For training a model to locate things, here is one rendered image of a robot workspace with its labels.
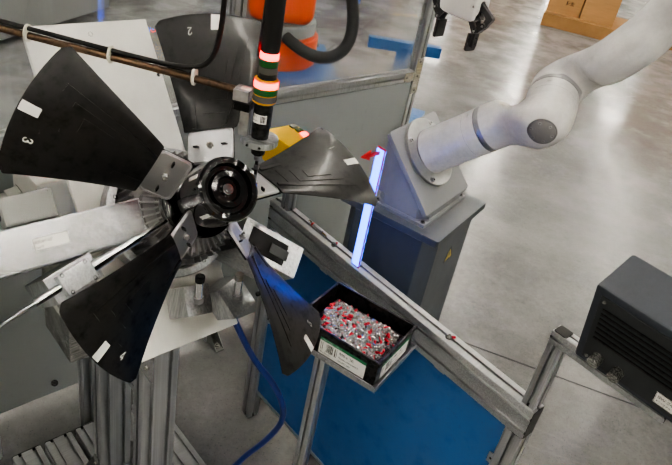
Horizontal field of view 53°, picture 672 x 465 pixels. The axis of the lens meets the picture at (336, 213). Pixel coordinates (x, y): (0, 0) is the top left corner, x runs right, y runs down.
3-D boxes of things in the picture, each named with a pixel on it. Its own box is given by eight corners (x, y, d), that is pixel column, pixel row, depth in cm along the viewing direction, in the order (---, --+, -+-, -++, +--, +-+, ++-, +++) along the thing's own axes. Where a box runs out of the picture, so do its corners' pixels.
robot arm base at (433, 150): (426, 108, 185) (482, 83, 173) (458, 167, 189) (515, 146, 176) (395, 135, 171) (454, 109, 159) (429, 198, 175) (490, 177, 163)
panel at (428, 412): (254, 392, 224) (279, 229, 190) (258, 390, 225) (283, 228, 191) (433, 594, 176) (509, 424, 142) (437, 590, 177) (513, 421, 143)
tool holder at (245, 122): (224, 142, 122) (228, 92, 117) (238, 128, 128) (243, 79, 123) (270, 154, 121) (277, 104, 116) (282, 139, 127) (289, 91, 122)
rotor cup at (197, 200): (146, 188, 122) (175, 173, 112) (204, 151, 130) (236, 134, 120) (189, 254, 125) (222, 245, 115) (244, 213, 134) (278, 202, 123)
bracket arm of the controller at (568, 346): (547, 341, 128) (552, 329, 127) (555, 335, 130) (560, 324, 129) (662, 424, 114) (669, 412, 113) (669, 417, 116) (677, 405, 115)
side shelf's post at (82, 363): (80, 427, 215) (69, 209, 172) (92, 422, 218) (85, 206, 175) (85, 436, 213) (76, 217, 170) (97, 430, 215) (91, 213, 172)
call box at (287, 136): (260, 163, 181) (265, 128, 176) (289, 156, 188) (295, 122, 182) (296, 191, 172) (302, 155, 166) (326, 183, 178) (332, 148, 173)
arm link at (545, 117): (504, 133, 174) (592, 99, 158) (486, 177, 161) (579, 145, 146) (480, 97, 169) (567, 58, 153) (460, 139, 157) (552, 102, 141)
